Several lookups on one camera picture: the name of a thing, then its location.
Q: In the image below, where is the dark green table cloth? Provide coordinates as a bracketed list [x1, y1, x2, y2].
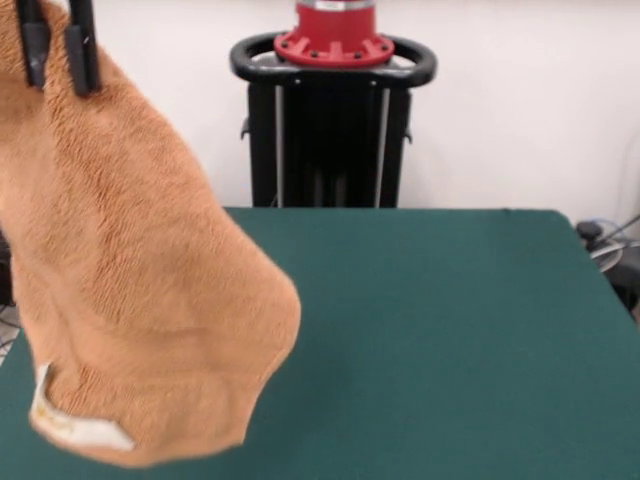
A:
[0, 207, 640, 480]

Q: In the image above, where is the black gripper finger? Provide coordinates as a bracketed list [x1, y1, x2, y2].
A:
[16, 0, 51, 91]
[64, 0, 103, 98]

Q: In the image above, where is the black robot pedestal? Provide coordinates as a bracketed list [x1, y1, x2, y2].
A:
[229, 32, 440, 209]

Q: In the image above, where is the orange terry towel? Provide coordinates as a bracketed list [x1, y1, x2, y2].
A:
[0, 0, 303, 470]

